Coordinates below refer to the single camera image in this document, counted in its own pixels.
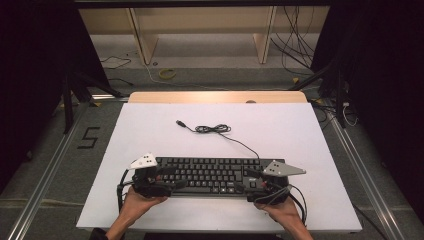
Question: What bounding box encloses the metal floor rail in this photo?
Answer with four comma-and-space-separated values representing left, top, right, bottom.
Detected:
6, 103, 89, 240
324, 109, 406, 240

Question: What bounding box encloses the person's left hand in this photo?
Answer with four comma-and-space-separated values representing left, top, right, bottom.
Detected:
121, 187, 168, 224

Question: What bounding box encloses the white board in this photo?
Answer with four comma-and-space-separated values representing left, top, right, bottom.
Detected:
75, 102, 363, 234

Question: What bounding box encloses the dark curtain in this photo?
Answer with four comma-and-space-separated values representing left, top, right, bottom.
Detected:
0, 0, 112, 194
311, 0, 424, 214

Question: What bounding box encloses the black keyboard cable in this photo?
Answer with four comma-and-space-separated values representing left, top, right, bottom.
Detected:
175, 119, 261, 160

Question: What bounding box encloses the black overhead beam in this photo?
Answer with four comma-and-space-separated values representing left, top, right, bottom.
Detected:
74, 0, 334, 9

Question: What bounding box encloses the black metal stand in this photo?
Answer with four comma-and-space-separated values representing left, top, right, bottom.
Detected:
288, 63, 348, 129

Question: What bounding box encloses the bundle of black cables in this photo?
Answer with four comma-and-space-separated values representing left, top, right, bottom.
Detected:
269, 6, 316, 77

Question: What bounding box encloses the tangle of thin cables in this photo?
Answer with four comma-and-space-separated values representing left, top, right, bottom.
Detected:
311, 98, 359, 128

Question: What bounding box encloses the yellow tape roll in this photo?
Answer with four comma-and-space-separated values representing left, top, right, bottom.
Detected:
158, 68, 177, 80

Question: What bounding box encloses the black tripod stand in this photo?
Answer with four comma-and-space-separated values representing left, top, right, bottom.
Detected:
61, 71, 124, 134

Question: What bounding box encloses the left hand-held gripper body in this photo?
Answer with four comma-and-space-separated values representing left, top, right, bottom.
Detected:
129, 152, 174, 199

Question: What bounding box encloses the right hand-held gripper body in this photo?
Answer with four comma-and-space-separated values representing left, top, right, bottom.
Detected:
247, 159, 307, 205

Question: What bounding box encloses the black keyboard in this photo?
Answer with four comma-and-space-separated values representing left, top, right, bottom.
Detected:
154, 156, 289, 198

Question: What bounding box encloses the light wooden desk frame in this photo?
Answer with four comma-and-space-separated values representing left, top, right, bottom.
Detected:
79, 5, 330, 66

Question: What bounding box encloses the left hand-held gripper cable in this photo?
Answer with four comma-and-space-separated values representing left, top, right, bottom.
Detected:
116, 169, 134, 212

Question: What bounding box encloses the person's right hand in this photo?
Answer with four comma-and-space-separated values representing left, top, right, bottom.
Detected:
254, 198, 303, 228

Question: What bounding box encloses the black floor cable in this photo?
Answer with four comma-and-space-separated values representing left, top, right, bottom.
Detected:
101, 55, 133, 70

